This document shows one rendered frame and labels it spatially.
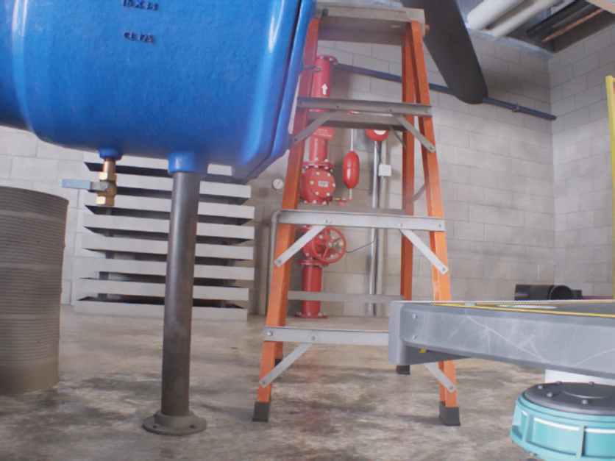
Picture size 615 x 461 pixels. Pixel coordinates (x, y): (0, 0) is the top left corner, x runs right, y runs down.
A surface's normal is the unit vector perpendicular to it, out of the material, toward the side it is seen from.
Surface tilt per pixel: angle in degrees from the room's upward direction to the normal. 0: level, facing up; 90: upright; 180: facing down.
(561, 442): 90
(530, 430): 90
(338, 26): 180
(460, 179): 90
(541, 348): 90
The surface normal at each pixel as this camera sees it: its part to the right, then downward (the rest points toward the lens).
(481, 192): 0.33, -0.07
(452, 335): -0.83, -0.09
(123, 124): 0.11, 0.86
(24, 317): 0.85, 0.00
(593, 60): -0.94, -0.07
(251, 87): 0.24, 0.54
